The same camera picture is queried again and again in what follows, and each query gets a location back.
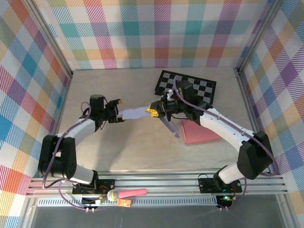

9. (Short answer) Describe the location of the lavender paper box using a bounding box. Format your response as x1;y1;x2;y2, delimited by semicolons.
118;106;181;138

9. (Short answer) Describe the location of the black grey checkerboard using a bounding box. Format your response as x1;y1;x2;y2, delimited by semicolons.
154;70;217;104

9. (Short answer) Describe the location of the black board with green light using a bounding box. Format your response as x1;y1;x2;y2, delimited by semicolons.
216;194;233;207

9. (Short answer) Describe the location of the aluminium corner post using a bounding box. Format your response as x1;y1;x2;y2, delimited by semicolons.
22;0;74;79
236;0;285;73

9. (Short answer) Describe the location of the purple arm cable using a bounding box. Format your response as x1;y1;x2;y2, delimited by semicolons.
173;75;279;211
42;101;100;211

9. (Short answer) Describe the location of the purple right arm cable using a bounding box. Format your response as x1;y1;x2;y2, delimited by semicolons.
173;75;279;211

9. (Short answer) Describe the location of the pink white toy microphone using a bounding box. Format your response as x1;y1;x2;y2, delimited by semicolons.
106;188;148;202

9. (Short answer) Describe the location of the grey slotted cable duct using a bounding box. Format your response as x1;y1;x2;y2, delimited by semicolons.
37;198;220;208

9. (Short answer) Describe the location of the aluminium base frame rail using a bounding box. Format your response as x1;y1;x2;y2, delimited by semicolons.
26;167;289;198

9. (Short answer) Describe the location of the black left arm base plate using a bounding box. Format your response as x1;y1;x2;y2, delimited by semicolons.
72;178;116;195

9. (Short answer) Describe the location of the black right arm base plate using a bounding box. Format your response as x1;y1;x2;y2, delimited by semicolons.
198;175;243;193

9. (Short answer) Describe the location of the small green circuit board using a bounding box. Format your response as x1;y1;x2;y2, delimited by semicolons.
81;196;107;206

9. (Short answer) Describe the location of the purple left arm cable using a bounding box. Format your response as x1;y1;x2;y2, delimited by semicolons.
42;101;100;211

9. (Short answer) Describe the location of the pink paper box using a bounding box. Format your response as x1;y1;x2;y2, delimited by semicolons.
180;119;223;145

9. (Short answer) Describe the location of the aluminium side rail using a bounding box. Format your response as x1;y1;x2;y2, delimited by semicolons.
236;67;276;176
42;75;73;178

